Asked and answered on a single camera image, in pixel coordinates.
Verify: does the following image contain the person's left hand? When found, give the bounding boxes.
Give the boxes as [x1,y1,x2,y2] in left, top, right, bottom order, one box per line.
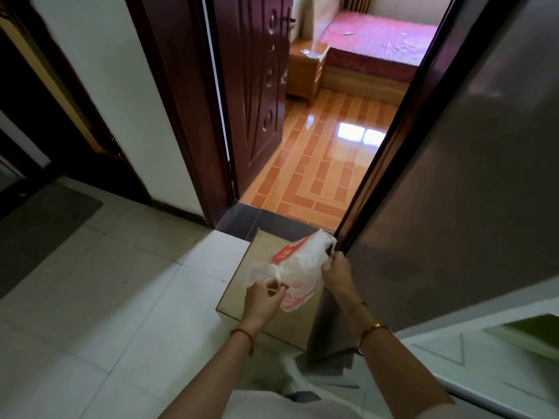
[239,276,290,335]

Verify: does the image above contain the person's right hand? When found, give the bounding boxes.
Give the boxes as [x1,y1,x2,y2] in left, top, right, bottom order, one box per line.
[321,250,360,304]

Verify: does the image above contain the white red-printed plastic bag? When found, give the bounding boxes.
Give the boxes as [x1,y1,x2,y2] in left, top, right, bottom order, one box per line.
[249,229,338,314]

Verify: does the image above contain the dark red refrigerator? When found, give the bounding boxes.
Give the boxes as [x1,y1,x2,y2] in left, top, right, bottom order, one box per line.
[305,0,559,419]

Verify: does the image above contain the person's right forearm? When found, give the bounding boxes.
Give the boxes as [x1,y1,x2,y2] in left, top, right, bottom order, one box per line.
[342,292,457,419]

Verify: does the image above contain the person's left forearm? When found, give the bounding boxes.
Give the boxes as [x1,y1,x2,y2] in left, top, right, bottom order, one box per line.
[159,320,263,419]

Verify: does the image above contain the beige small cabinet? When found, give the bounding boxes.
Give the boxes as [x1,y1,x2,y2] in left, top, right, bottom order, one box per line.
[216,229,332,352]

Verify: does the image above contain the blue jeans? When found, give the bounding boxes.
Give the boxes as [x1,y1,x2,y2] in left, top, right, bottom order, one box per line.
[284,390,322,404]

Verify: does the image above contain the wooden bedside cabinet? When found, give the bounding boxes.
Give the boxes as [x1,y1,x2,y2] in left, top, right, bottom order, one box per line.
[286,37,331,105]

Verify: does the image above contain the dark wooden door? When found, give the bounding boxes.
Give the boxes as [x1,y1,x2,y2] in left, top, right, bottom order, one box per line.
[205,0,294,197]

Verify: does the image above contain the grey floor mat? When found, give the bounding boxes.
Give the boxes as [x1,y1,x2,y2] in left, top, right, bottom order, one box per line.
[0,183,104,300]

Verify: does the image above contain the red covered bed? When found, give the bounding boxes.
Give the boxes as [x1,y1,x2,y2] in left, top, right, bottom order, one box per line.
[316,10,440,105]

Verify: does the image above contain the wooden headboard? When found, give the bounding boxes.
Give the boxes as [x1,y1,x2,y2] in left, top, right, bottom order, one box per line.
[291,0,346,40]

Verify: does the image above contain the striped brown curtain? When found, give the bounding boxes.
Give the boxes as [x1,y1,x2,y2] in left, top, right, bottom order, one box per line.
[340,0,376,15]

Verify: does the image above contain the dark sliding door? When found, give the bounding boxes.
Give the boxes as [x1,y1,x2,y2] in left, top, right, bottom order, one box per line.
[0,0,151,219]

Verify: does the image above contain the red string bracelet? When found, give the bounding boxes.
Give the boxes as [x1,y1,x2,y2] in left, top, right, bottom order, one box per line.
[230,328,256,357]

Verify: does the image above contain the dark wooden door frame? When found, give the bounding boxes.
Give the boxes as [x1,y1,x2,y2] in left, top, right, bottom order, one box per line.
[124,0,525,254]

